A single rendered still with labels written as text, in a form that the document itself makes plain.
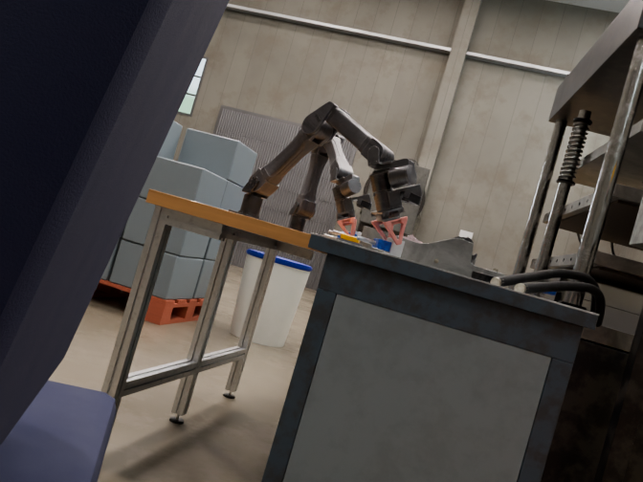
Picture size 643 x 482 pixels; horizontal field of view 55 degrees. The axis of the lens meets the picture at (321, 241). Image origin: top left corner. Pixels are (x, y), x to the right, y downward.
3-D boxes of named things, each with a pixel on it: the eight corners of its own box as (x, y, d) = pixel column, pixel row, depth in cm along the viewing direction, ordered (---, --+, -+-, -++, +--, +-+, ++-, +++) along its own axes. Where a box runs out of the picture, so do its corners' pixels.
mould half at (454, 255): (356, 250, 212) (367, 212, 213) (361, 252, 238) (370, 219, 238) (500, 291, 205) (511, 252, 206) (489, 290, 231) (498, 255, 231)
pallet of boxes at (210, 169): (210, 318, 497) (258, 154, 500) (159, 325, 408) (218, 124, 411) (66, 271, 526) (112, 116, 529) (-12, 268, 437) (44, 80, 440)
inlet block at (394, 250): (357, 247, 170) (363, 229, 170) (351, 246, 175) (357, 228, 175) (400, 259, 173) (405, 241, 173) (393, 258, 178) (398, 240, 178)
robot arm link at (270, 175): (266, 200, 201) (336, 132, 189) (252, 195, 196) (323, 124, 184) (258, 186, 204) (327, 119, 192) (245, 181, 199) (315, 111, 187)
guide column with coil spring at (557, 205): (505, 375, 287) (581, 108, 290) (503, 373, 292) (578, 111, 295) (518, 379, 286) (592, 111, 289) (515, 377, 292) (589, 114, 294)
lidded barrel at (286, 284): (298, 346, 484) (321, 269, 486) (276, 351, 434) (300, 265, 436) (239, 326, 499) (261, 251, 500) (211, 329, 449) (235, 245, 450)
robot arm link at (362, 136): (400, 157, 175) (338, 104, 192) (385, 147, 168) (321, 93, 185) (374, 190, 178) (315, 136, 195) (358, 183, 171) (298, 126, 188)
